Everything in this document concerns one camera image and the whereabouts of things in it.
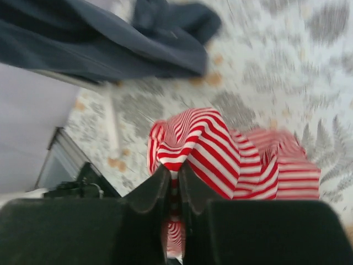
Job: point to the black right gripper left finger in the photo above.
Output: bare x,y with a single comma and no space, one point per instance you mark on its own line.
129,230

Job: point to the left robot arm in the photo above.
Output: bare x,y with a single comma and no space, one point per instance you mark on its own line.
89,184

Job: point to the white clothes rack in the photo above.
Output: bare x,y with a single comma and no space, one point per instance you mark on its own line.
112,122

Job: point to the red white striped tank top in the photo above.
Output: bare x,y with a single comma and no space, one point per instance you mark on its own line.
257,164

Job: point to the floral patterned table mat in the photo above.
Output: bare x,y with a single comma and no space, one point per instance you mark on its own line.
274,64

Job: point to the navy blue tank top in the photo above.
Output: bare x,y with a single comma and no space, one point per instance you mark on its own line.
78,38

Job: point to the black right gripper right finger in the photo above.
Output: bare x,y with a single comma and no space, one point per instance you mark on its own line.
221,231

